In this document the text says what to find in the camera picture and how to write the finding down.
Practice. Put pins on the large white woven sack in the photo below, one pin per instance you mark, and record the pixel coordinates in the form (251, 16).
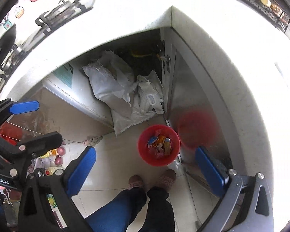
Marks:
(113, 82)

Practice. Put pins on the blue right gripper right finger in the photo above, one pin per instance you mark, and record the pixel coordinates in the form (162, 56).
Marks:
(213, 170)

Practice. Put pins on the left leg dark trousers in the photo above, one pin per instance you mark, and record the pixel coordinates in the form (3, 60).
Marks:
(120, 212)

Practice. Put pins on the right leg dark trousers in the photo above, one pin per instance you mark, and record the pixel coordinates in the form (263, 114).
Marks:
(160, 214)

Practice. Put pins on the gas stove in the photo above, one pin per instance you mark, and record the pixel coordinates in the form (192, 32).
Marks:
(11, 54)

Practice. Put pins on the left pink slipper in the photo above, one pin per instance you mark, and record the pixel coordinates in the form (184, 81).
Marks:
(135, 181)

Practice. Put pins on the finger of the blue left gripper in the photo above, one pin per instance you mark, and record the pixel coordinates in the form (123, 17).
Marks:
(24, 107)
(40, 145)

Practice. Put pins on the right pink slipper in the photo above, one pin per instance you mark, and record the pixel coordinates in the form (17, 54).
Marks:
(166, 180)

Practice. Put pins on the pink slipper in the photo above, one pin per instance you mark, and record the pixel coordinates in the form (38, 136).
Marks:
(166, 180)
(135, 181)

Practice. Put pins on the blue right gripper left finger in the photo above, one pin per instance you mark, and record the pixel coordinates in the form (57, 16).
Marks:
(78, 170)

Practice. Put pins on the leg dark trousers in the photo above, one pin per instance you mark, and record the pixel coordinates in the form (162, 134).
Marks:
(160, 214)
(120, 212)

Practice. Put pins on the red plastic trash bucket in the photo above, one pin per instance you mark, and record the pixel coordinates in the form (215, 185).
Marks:
(158, 145)

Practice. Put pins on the yellow sponge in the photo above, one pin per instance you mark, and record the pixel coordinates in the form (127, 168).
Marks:
(266, 3)

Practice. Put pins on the steel cabinet door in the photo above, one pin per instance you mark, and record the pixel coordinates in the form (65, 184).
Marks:
(194, 106)

